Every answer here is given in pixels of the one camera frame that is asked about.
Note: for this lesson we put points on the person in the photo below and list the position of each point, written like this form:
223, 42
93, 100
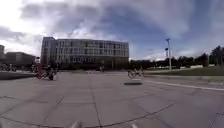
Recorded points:
136, 72

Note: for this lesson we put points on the dark round manhole cover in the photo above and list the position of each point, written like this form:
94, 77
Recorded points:
133, 83

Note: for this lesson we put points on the large grey glass building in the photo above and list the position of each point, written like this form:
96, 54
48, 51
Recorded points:
85, 51

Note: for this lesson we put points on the grey concrete slab pavement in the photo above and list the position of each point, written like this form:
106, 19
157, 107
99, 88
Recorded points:
110, 100

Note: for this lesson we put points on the tall pale pole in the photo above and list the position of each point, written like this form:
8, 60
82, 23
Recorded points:
169, 55

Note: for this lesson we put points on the row of dark trees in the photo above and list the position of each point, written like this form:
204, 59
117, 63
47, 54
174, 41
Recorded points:
186, 61

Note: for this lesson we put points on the grass strip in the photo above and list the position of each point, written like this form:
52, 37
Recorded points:
193, 71

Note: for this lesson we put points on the low dark building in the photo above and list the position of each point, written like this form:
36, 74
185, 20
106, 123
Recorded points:
18, 59

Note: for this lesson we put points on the low dark wall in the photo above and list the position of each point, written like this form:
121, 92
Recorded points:
15, 75

